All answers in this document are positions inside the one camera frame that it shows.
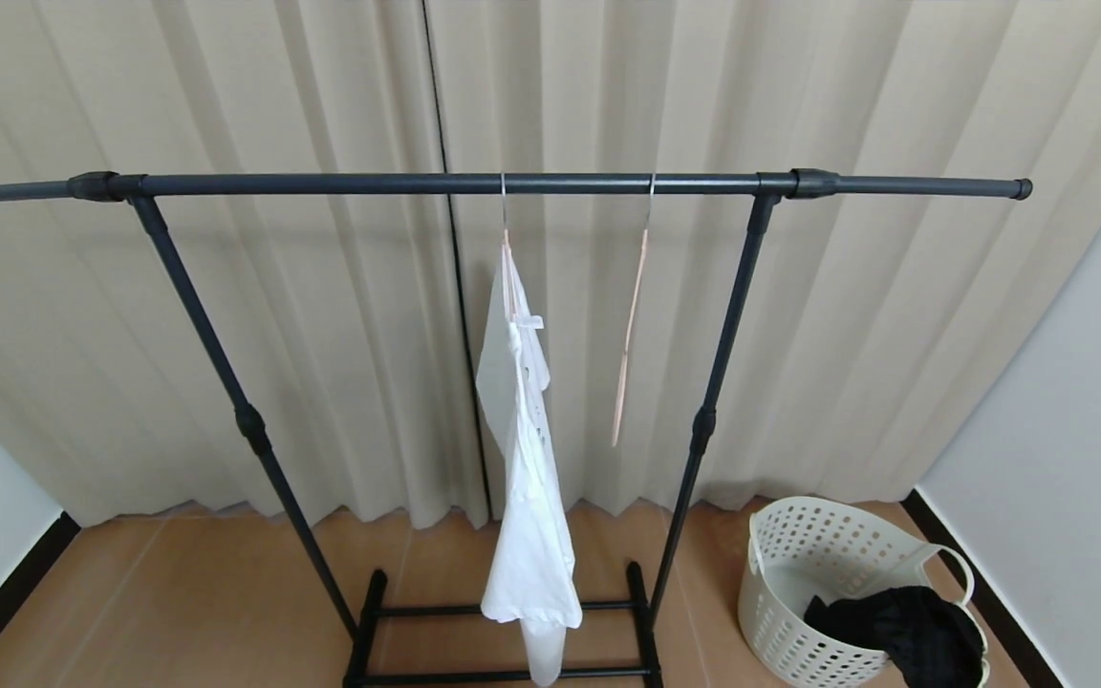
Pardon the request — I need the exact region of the white laundry basket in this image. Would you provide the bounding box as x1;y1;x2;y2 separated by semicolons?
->
738;497;991;688

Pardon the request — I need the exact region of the beige curtain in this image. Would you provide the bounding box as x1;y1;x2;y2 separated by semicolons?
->
0;0;1101;531

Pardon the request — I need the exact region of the pink clothes hanger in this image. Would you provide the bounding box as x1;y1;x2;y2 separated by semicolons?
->
611;174;657;448
499;174;519;326

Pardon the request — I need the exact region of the white printed t-shirt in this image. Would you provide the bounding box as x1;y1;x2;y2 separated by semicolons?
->
474;244;584;687

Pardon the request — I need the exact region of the black clothes rack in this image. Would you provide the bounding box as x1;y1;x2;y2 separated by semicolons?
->
0;169;1034;688

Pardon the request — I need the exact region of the black garment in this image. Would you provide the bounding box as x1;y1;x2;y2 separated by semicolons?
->
804;586;986;688

